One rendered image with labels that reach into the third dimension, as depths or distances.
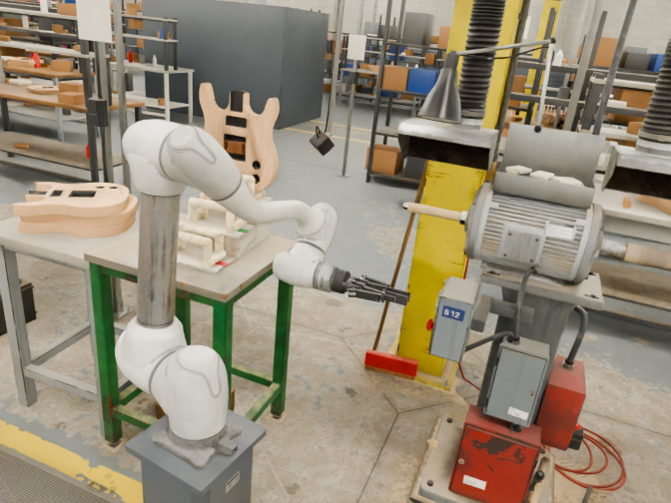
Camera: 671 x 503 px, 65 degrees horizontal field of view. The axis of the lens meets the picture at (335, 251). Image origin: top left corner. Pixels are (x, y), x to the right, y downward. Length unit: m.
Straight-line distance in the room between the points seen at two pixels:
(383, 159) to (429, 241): 4.15
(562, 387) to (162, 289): 1.28
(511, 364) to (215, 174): 1.08
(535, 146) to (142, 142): 1.17
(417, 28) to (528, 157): 5.01
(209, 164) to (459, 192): 1.69
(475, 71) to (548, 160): 0.36
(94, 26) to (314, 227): 1.88
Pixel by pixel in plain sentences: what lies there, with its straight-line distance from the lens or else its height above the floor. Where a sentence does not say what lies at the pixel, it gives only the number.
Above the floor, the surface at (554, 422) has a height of 0.65.
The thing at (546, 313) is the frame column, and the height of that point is 1.03.
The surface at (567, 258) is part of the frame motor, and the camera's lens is 1.71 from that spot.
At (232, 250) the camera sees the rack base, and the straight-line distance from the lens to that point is 2.07.
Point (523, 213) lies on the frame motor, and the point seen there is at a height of 1.33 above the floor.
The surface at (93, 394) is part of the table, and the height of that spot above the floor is 0.21.
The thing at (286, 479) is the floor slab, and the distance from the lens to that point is 2.47.
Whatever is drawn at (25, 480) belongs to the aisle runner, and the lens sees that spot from 2.63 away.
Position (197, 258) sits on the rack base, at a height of 0.94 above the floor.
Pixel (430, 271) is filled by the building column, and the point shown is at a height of 0.65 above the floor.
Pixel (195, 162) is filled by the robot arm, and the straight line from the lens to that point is 1.24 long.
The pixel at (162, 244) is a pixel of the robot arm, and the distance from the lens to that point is 1.44.
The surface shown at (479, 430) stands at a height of 0.61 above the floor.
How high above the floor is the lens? 1.79
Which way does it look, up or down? 23 degrees down
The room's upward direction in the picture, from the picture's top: 6 degrees clockwise
